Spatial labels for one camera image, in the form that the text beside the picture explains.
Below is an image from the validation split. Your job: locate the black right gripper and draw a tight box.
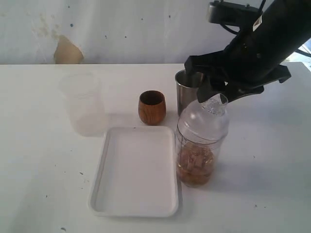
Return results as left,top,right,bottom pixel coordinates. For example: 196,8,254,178
184,31,292,102

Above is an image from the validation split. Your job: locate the stainless steel cup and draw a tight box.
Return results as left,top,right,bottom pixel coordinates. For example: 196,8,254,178
175,70,206,116

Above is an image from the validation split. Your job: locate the clear plastic dome lid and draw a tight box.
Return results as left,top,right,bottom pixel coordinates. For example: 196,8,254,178
176,94,229,150

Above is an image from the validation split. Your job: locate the brown wooden cup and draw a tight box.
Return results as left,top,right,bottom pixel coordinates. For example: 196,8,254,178
138,90,166,126

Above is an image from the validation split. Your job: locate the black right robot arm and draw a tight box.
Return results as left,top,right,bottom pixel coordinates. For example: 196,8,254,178
184,0,311,102

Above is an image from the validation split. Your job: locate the clear plastic shaker cup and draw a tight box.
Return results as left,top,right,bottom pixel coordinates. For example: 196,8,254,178
175,130,224,187

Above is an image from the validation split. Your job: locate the white plastic tray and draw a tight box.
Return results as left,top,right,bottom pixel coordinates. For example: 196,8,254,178
88,126,179,218

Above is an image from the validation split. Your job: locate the translucent plastic container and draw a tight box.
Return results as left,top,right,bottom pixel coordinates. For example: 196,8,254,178
59,72,107,136

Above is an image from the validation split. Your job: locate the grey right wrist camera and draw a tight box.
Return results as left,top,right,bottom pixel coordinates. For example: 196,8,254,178
207,0,259,27

